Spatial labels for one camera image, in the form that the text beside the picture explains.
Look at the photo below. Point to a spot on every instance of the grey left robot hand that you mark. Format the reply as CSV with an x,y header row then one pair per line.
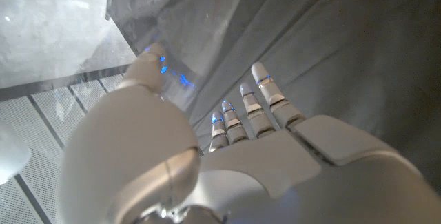
x,y
262,179

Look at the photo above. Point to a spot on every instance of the black backdrop curtain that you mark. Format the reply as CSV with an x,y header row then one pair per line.
x,y
344,45

